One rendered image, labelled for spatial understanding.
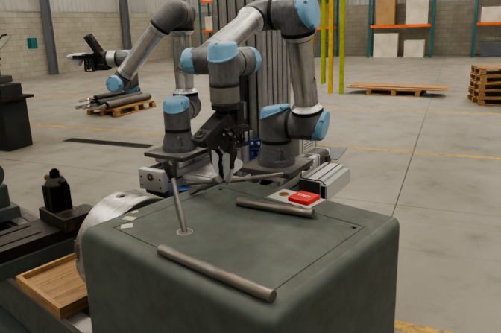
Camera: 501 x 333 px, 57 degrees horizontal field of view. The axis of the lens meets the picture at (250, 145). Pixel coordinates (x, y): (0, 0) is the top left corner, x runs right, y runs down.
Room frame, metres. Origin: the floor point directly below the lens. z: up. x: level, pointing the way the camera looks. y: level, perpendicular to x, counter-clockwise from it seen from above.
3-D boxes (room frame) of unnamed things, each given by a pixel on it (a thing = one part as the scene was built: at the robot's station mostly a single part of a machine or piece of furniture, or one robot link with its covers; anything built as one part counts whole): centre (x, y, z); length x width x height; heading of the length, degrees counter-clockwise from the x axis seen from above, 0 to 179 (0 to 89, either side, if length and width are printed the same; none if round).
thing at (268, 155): (1.76, -0.10, 1.21); 0.15 x 0.15 x 0.10
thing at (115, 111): (9.81, 2.70, 0.07); 1.24 x 0.86 x 0.14; 152
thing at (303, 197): (1.12, -0.13, 1.26); 0.06 x 0.06 x 0.02; 48
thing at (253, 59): (1.28, 0.03, 1.60); 0.11 x 0.11 x 0.08; 62
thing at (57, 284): (1.44, 0.57, 0.89); 0.36 x 0.30 x 0.04; 138
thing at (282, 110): (1.76, -0.11, 1.33); 0.13 x 0.12 x 0.14; 62
